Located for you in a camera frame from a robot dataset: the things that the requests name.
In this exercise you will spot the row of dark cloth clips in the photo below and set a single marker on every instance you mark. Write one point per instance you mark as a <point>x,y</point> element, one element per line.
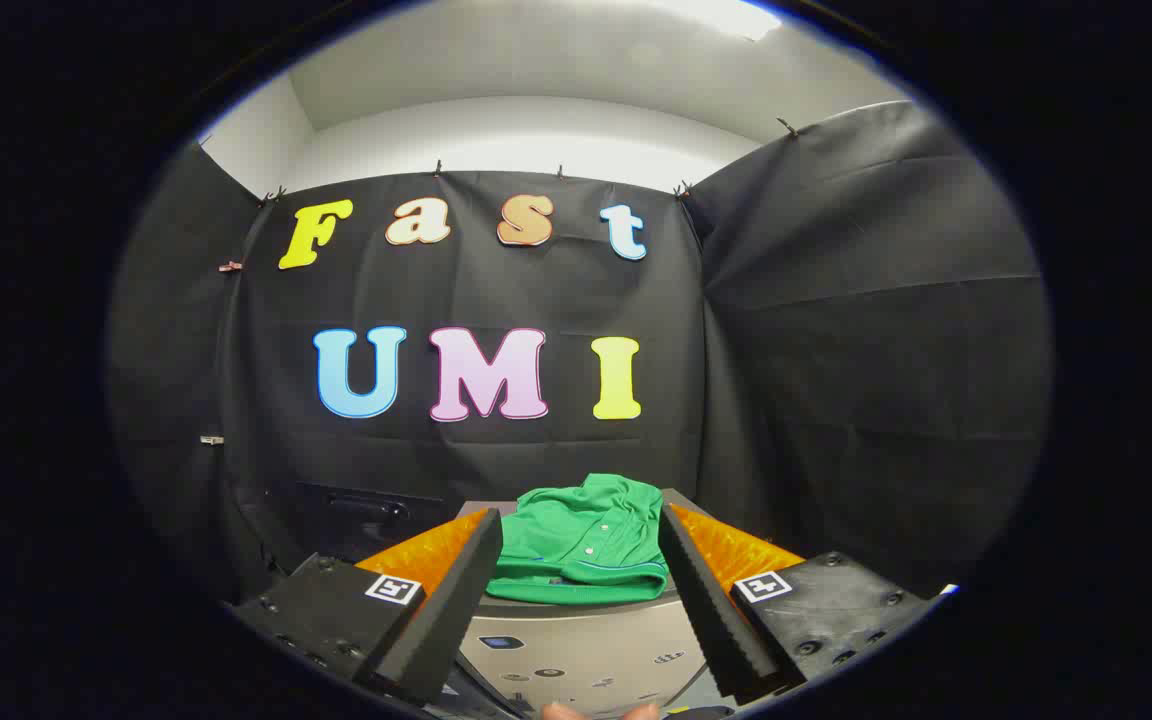
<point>438,168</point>

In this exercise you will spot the glass washing machine lid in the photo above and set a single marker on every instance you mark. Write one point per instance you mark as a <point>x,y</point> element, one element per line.
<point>366,510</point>

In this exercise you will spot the grey appliance cabinet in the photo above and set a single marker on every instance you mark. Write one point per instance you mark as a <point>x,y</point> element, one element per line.
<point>586,640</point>

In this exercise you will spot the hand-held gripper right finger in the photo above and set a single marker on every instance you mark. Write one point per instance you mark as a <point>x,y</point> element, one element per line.
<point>711,620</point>

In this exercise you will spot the black backdrop cloth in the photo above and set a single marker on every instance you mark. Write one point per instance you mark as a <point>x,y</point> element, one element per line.
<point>556,290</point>

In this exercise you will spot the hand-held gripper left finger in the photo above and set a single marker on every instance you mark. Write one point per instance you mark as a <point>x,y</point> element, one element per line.
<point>456,610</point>

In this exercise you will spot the green polo shirt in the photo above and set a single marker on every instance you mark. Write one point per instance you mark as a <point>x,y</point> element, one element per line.
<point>576,540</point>

